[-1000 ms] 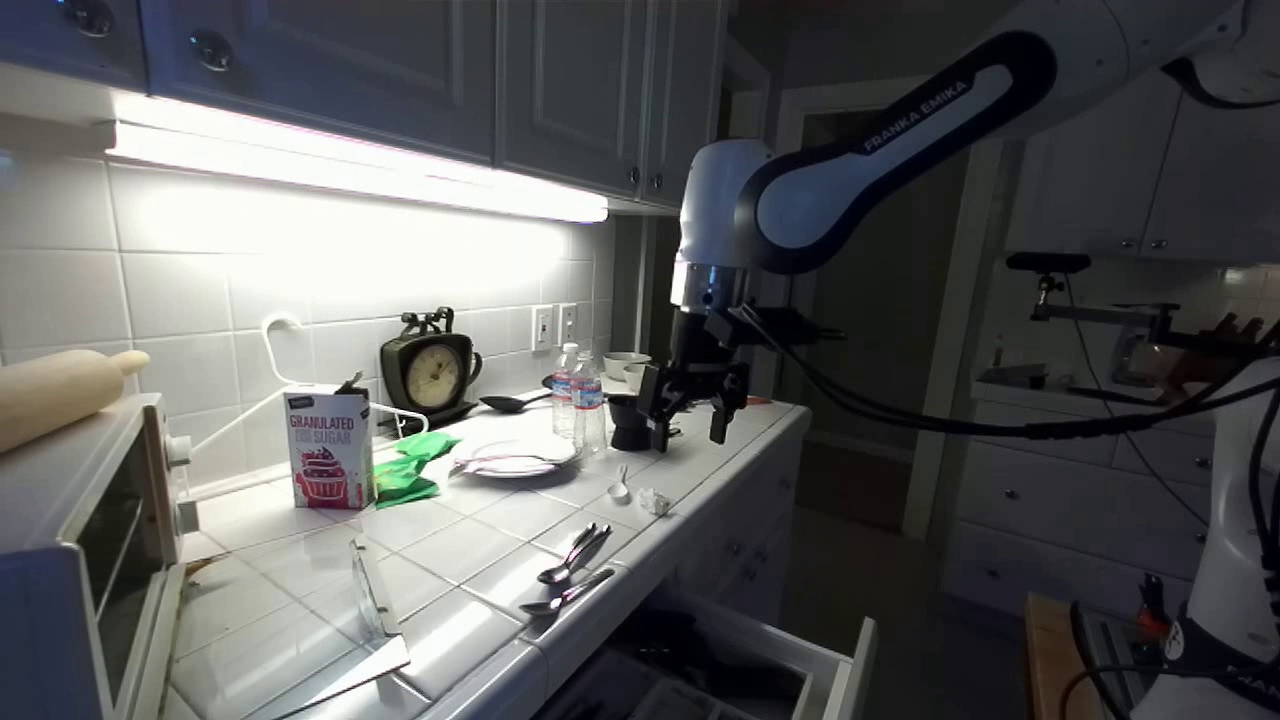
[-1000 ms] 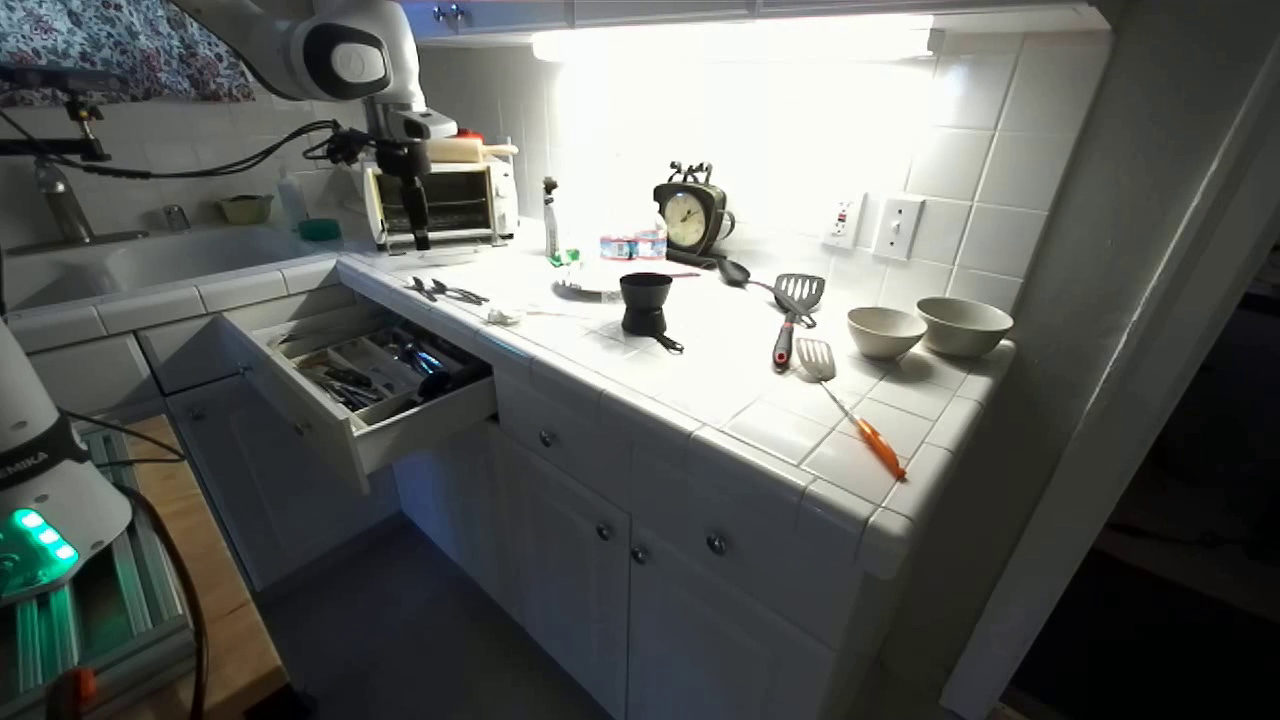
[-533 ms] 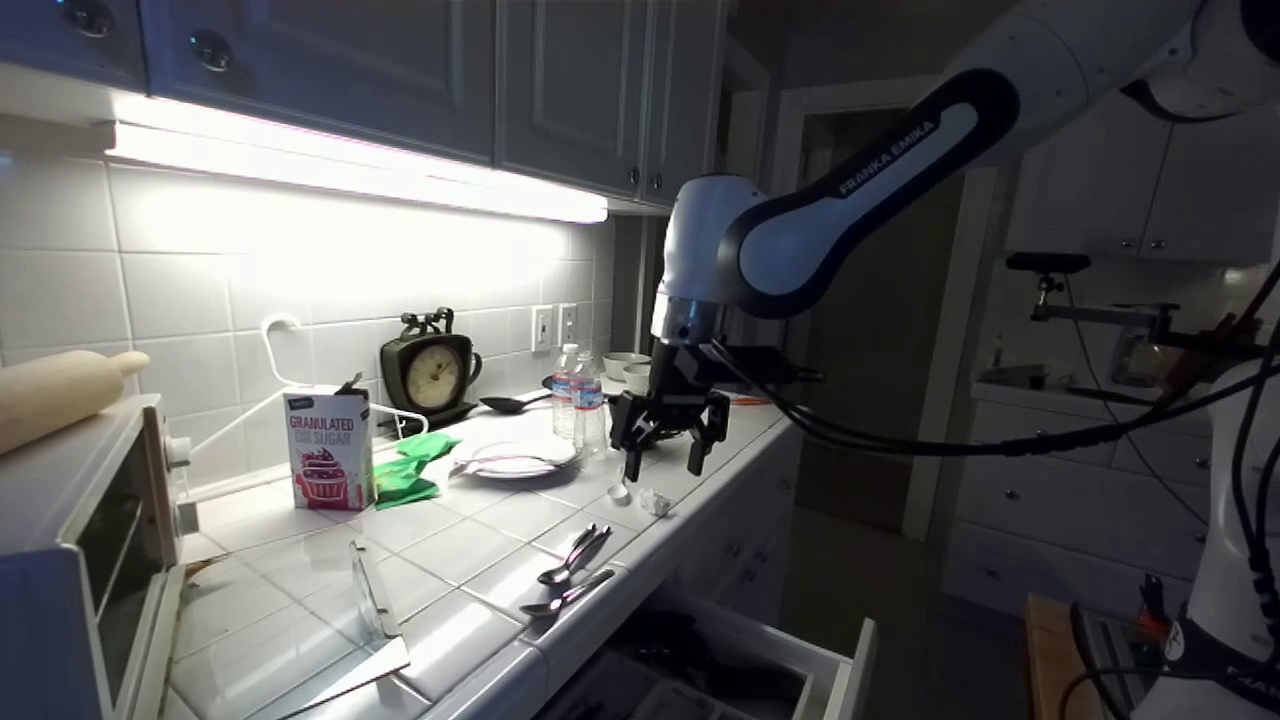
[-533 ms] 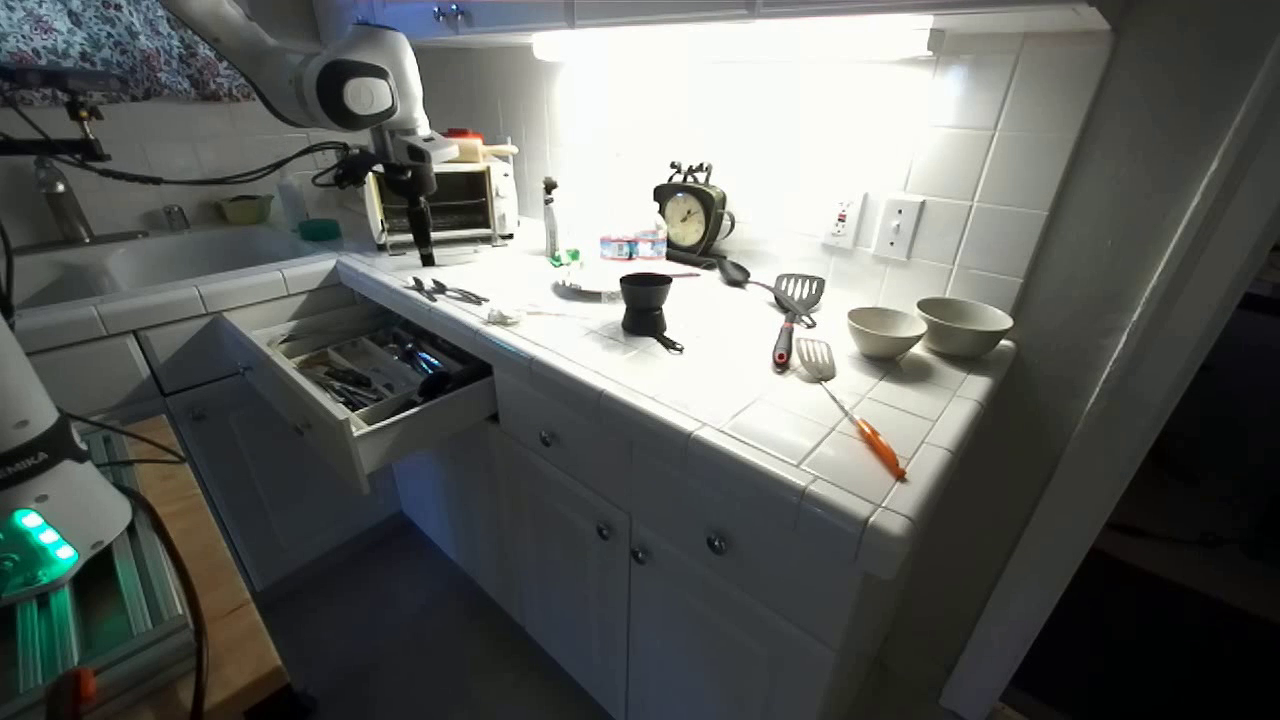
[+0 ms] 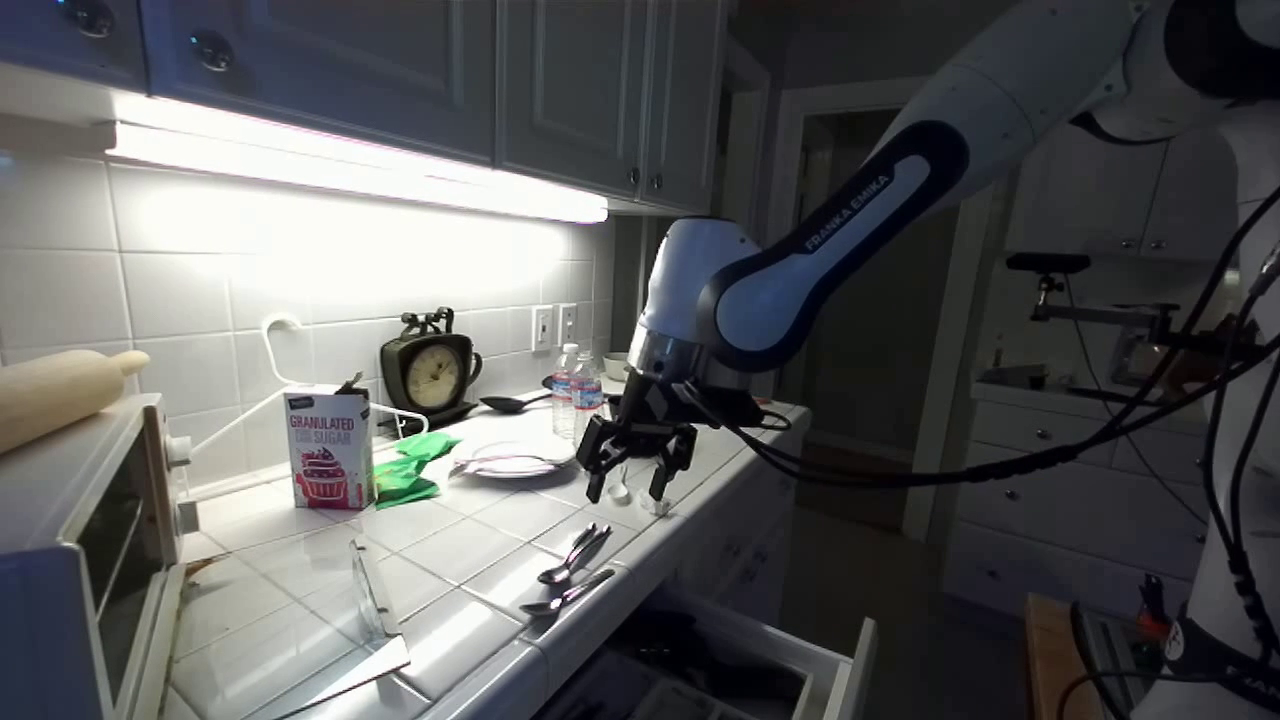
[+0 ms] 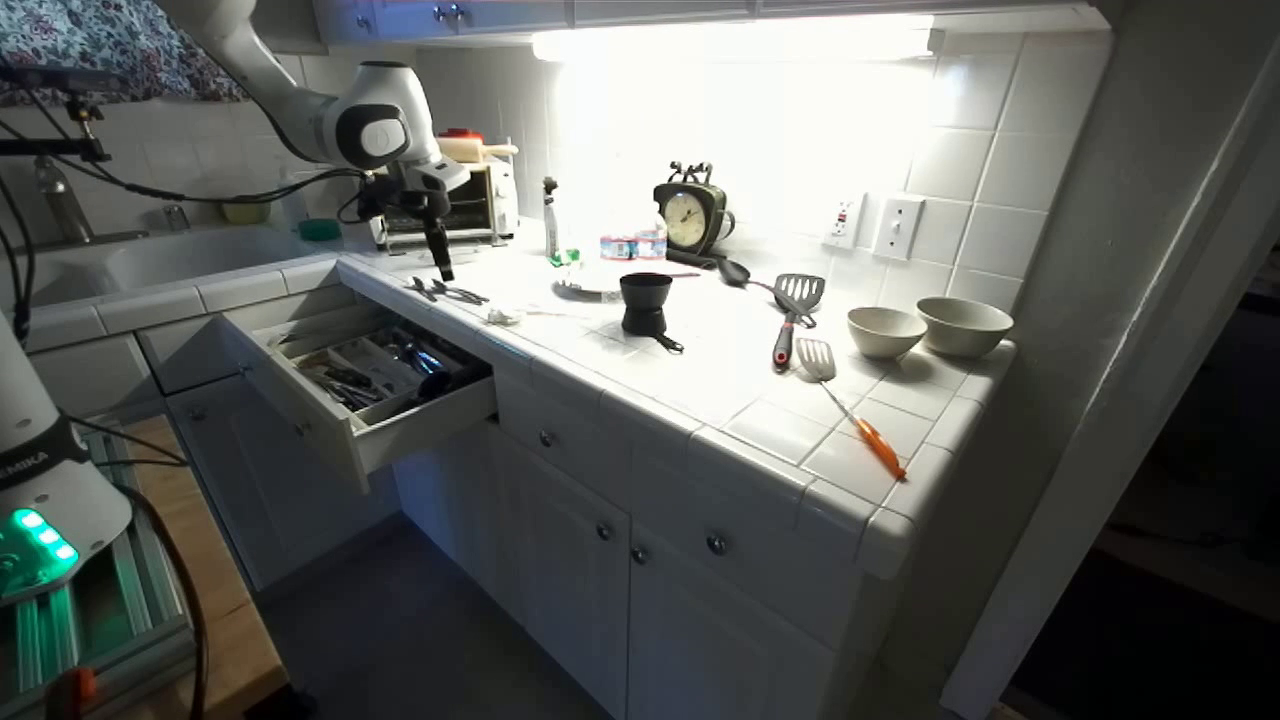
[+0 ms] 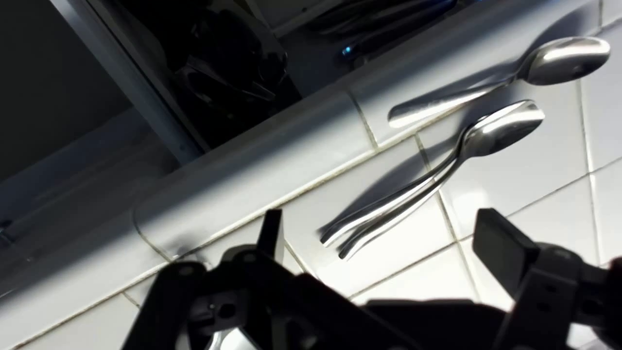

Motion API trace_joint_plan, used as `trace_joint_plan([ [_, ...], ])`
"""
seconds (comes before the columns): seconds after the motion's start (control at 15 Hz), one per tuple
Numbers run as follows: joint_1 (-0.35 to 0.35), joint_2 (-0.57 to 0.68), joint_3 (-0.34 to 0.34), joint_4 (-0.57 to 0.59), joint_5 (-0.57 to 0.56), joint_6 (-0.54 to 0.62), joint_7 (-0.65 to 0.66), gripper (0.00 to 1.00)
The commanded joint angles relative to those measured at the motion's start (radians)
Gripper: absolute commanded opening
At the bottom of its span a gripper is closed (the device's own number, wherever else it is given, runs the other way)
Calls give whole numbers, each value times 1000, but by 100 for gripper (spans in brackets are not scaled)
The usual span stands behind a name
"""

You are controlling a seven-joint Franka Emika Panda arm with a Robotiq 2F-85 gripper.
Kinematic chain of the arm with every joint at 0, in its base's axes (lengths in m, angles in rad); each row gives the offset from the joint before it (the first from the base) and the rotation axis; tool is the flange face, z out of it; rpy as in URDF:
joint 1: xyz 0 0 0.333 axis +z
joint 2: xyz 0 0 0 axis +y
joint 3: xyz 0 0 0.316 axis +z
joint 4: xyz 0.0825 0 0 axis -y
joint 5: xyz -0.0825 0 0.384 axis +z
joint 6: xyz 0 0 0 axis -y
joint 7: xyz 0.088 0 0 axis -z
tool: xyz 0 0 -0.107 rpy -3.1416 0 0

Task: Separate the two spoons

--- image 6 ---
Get open white cutlery drawer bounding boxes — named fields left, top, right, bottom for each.
left=216, top=281, right=500, bottom=494

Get white sink counter unit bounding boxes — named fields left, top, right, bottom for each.
left=0, top=217, right=343, bottom=430

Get green sponge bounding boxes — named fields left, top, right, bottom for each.
left=298, top=210, right=347, bottom=248

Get grey cutlery tray insert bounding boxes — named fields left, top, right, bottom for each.
left=292, top=325, right=461, bottom=416

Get metal robot stand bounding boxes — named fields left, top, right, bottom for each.
left=0, top=515, right=208, bottom=720

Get floral patterned curtain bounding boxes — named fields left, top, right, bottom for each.
left=0, top=0, right=248, bottom=109

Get slim white bottle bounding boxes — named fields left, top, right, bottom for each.
left=537, top=171, right=570, bottom=263

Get yellow sponge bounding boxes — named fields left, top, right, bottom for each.
left=216, top=196, right=276, bottom=229

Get orange handled screwdriver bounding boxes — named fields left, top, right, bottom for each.
left=822, top=382, right=914, bottom=489

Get black metal bar mount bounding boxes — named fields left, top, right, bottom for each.
left=0, top=92, right=113, bottom=169

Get small clear plastic container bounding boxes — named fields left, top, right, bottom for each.
left=591, top=233, right=644, bottom=267

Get white plate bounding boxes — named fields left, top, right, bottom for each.
left=550, top=261, right=704, bottom=302

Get black ladle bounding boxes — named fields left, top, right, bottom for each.
left=712, top=251, right=779, bottom=301

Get black base cable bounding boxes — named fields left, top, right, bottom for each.
left=65, top=408, right=212, bottom=720

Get under-cabinet strip light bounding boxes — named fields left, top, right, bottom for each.
left=525, top=8, right=941, bottom=69

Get small white ceramic bowl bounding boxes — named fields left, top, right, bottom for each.
left=846, top=302, right=934, bottom=365

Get white toaster oven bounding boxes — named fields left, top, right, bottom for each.
left=370, top=136, right=525, bottom=254

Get black slotted red-handled spatula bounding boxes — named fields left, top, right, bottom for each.
left=765, top=267, right=831, bottom=378

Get large white ceramic bowl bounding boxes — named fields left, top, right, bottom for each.
left=914, top=292, right=1019, bottom=358

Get white lower kitchen cabinet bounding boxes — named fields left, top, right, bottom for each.
left=137, top=306, right=941, bottom=720

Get black twin-bell alarm clock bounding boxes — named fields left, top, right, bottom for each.
left=662, top=154, right=740, bottom=263

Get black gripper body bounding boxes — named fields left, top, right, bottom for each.
left=377, top=154, right=464, bottom=233

